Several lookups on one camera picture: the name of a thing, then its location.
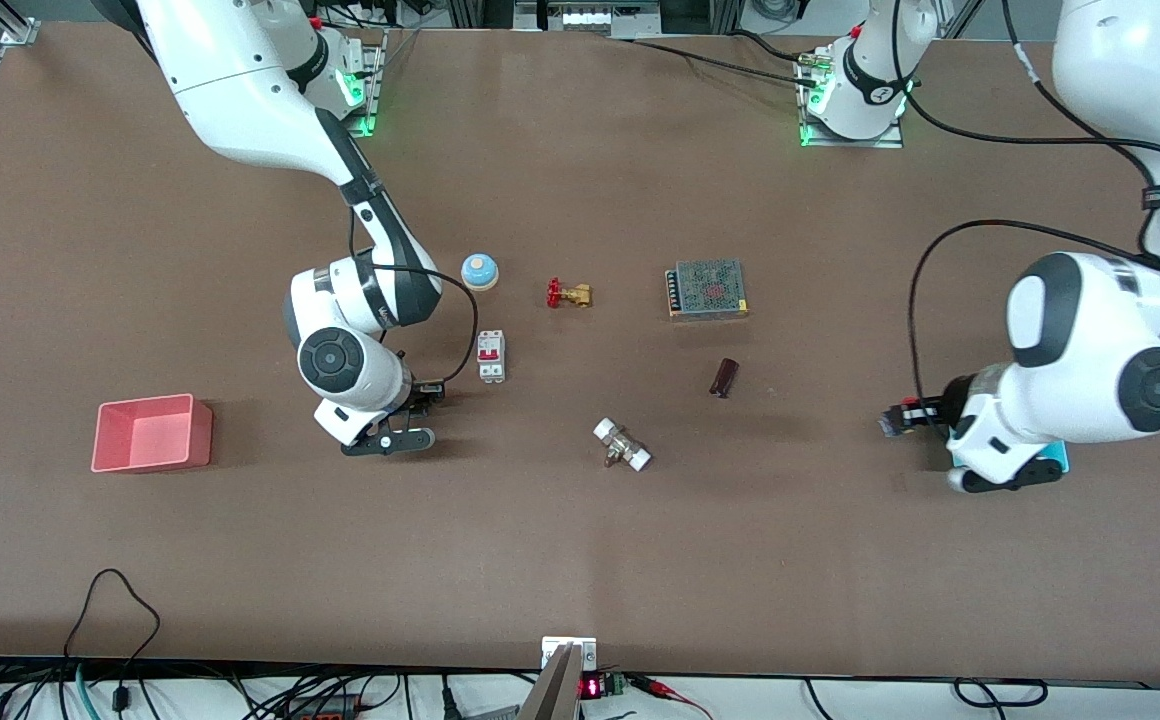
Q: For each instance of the metal tee fitting white caps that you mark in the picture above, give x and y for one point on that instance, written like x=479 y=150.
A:
x=622 y=445

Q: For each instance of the metal mesh power supply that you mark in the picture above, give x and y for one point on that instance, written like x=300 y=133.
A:
x=708 y=288

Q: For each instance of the pink plastic box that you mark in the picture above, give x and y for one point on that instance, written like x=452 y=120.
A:
x=155 y=440

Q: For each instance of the aluminium frame profile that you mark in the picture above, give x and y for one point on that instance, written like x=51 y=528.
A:
x=20 y=28

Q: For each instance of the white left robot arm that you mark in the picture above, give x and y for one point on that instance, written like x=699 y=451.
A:
x=1090 y=350

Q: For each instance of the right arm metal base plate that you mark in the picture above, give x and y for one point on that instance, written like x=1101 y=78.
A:
x=375 y=80

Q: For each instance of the aluminium camera post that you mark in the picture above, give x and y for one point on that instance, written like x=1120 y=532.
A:
x=552 y=695

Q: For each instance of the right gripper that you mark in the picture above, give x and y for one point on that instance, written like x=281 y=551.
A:
x=421 y=397

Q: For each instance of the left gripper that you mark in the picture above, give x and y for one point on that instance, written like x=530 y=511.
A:
x=932 y=412

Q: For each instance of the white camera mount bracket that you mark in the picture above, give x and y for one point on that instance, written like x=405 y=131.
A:
x=552 y=648

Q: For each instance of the dark brown cylinder capacitor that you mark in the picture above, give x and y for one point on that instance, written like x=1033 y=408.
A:
x=724 y=377

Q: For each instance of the blue call bell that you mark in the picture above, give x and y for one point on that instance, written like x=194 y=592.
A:
x=479 y=270

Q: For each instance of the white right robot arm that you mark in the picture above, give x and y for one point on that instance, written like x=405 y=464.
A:
x=240 y=100

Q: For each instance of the white circuit breaker red switch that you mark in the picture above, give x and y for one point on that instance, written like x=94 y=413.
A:
x=491 y=357

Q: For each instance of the white power strip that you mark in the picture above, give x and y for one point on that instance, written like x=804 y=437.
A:
x=585 y=18

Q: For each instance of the red digit display module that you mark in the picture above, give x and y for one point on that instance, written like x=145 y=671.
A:
x=595 y=687

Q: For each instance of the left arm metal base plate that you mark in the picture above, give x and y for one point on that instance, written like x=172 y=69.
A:
x=855 y=143

